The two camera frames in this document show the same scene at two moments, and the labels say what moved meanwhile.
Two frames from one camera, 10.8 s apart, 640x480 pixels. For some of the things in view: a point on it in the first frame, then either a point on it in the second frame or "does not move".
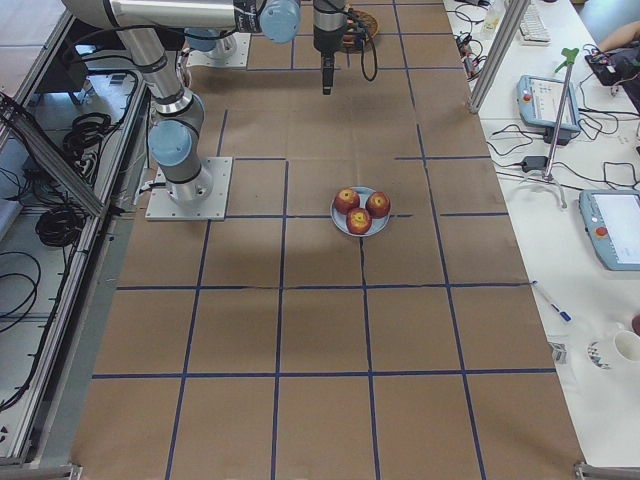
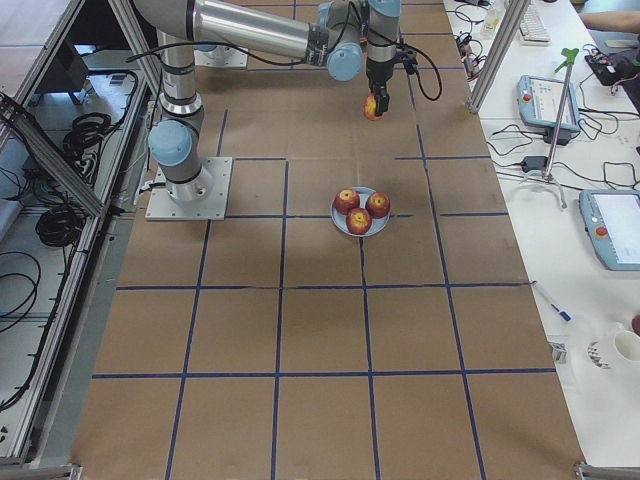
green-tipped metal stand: x=569 y=55 does not move
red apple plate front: x=359 y=221 does not move
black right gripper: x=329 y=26 to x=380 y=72
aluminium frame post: x=512 y=20 does not move
